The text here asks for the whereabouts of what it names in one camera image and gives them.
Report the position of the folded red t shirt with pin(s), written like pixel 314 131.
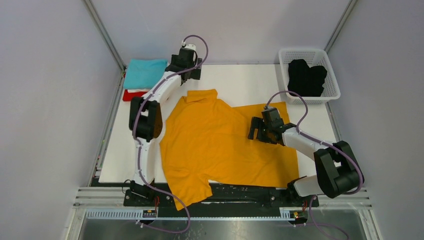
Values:
pixel 129 95

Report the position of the white slotted cable duct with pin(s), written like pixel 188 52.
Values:
pixel 141 214

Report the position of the black t shirt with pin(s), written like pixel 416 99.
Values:
pixel 304 80

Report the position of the right aluminium corner post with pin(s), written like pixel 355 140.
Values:
pixel 339 26

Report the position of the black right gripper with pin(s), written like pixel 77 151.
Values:
pixel 258 122

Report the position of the yellow t shirt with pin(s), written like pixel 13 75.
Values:
pixel 206 140

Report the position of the right controller board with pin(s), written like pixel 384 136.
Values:
pixel 294 214

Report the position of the controller board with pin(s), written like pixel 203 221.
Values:
pixel 294 214
pixel 150 213

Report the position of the folded cyan t shirt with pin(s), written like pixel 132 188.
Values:
pixel 144 74

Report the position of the left controller board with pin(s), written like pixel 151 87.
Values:
pixel 150 213

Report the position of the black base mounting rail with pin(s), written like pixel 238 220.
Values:
pixel 227 200

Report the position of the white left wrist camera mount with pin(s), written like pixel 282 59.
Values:
pixel 188 46

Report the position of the white plastic laundry basket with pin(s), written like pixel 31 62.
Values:
pixel 313 57

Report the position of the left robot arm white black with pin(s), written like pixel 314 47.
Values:
pixel 146 122

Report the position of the aluminium corner post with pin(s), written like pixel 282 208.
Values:
pixel 92 11
pixel 339 26

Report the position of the left aluminium corner post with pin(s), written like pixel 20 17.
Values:
pixel 92 11

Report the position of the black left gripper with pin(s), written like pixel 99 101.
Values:
pixel 194 74

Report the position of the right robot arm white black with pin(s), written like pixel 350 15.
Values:
pixel 337 170

